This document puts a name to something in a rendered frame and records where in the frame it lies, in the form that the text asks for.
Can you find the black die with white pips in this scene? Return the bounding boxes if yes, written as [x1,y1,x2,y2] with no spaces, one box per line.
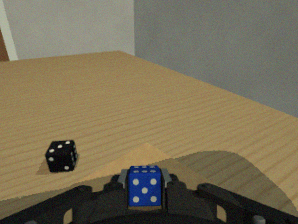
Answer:
[45,140,77,172]

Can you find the blue die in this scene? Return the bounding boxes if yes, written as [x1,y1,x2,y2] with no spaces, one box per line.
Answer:
[128,165,161,207]

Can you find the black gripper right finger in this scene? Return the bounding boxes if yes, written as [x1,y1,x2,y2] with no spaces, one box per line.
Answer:
[159,168,298,224]

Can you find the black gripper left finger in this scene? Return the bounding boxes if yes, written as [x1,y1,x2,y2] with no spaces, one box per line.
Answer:
[0,169,129,224]

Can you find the tan flat mat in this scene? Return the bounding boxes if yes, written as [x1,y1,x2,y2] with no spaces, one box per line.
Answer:
[50,142,226,222]

